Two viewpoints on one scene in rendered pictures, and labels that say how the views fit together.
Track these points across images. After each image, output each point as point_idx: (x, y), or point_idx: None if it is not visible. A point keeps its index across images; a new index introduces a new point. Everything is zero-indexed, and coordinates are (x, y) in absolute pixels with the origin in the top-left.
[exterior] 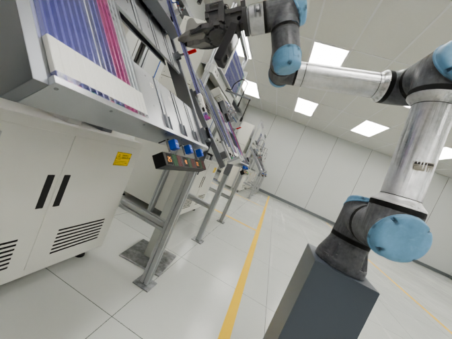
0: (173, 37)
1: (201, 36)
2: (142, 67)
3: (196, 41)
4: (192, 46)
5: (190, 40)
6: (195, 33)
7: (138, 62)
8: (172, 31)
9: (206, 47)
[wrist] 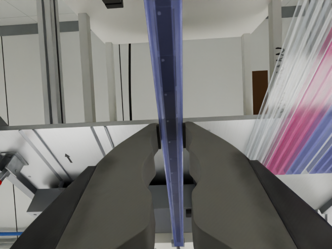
0: (39, 194)
1: (227, 215)
2: (48, 117)
3: (147, 179)
4: (143, 144)
5: (200, 147)
6: (271, 185)
7: (59, 119)
8: (50, 199)
9: (67, 217)
